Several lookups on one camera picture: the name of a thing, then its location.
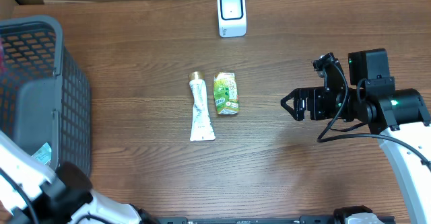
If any white tube gold cap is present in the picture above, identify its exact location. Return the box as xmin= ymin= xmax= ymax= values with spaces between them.
xmin=189 ymin=71 xmax=216 ymax=142

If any green juice carton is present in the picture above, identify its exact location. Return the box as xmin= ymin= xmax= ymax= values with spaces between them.
xmin=213 ymin=72 xmax=240 ymax=115

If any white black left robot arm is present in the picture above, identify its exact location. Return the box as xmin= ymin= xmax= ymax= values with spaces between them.
xmin=1 ymin=133 xmax=158 ymax=224

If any white barcode scanner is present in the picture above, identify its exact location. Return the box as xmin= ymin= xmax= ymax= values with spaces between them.
xmin=217 ymin=0 xmax=247 ymax=38

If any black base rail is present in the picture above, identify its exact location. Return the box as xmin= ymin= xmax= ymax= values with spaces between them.
xmin=157 ymin=215 xmax=334 ymax=224

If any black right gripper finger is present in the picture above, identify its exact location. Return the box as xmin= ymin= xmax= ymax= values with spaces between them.
xmin=280 ymin=88 xmax=300 ymax=103
xmin=281 ymin=100 xmax=305 ymax=121

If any teal white snack packet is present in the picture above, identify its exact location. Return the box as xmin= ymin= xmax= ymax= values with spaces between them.
xmin=32 ymin=143 xmax=52 ymax=165

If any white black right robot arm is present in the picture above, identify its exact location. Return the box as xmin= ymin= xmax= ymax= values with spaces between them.
xmin=280 ymin=48 xmax=430 ymax=223

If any grey plastic shopping basket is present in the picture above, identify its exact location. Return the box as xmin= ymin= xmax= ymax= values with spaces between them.
xmin=1 ymin=15 xmax=92 ymax=176

